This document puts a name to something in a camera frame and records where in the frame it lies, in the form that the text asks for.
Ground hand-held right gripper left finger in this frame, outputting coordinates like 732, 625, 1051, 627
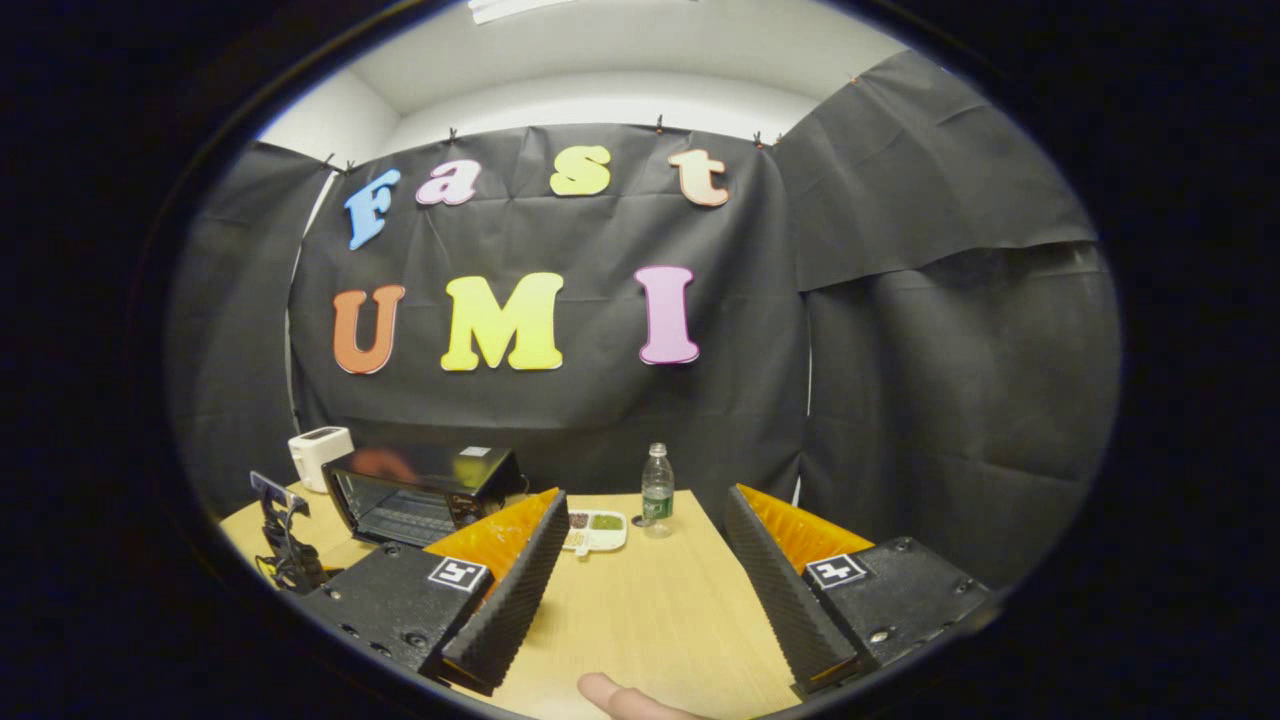
300, 488, 571, 698

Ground clear water bottle green label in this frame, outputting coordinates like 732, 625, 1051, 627
641, 443, 676, 539

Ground white toaster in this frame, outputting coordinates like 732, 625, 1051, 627
288, 427, 354, 494

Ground white divided snack plate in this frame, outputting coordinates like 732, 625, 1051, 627
560, 509, 629, 557

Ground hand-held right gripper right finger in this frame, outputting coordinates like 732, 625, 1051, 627
722, 484, 993, 693

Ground black electric oven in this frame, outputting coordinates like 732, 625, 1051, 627
322, 445, 528, 549

